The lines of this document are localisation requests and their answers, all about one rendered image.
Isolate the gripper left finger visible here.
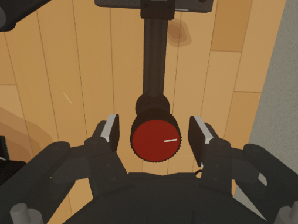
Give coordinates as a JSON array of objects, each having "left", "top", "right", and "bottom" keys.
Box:
[{"left": 46, "top": 114, "right": 128, "bottom": 201}]

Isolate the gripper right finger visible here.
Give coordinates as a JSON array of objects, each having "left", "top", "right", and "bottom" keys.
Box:
[{"left": 188, "top": 116, "right": 269, "bottom": 198}]

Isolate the black knob with red face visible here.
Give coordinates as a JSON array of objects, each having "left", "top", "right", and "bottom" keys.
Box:
[{"left": 130, "top": 108, "right": 183, "bottom": 164}]

